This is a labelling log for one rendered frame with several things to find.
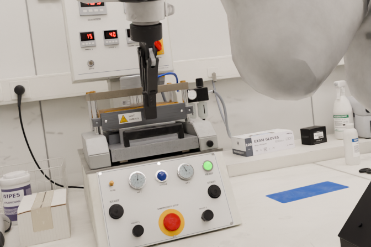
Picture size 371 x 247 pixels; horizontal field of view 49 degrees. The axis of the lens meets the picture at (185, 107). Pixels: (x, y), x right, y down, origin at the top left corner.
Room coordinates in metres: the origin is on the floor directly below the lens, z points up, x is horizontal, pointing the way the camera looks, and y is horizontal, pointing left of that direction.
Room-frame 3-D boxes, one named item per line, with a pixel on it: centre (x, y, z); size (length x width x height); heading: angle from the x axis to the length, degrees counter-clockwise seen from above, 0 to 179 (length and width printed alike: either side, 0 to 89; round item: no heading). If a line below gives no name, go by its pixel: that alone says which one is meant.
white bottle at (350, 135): (1.44, -0.58, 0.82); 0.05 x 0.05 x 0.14
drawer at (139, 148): (1.13, 0.13, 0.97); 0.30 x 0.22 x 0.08; 17
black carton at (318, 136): (1.70, -0.52, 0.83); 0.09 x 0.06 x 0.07; 115
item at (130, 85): (1.21, 0.13, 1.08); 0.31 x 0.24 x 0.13; 107
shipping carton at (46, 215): (1.09, 0.41, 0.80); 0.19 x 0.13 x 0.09; 13
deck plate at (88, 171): (1.20, 0.15, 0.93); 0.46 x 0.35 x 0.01; 17
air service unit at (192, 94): (1.36, -0.04, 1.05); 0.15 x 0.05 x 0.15; 107
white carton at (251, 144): (1.67, -0.30, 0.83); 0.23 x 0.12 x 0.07; 110
